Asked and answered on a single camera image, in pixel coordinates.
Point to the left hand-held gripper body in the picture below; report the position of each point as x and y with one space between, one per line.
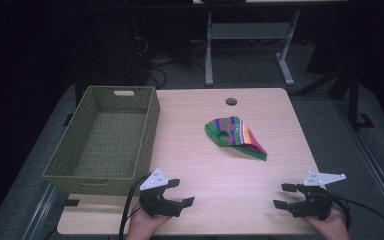
153 200

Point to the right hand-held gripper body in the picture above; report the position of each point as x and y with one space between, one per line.
315 203

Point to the green woven basket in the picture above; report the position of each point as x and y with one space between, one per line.
113 140

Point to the striped multicoloured cloth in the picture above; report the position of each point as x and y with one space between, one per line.
234 134

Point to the person's left hand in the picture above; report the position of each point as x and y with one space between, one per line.
143 225

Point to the person's right hand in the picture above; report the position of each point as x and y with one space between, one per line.
330 228

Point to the round dark table grommet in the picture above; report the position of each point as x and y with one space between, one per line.
231 101

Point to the black metal stand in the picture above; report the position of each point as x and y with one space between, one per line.
355 100

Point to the dark cabinet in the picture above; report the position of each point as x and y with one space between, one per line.
113 46

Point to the aluminium floor rail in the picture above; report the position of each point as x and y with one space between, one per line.
41 213
373 160

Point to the black table bracket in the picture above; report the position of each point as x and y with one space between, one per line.
70 202

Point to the grey metal desk frame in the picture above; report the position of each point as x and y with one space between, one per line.
246 31

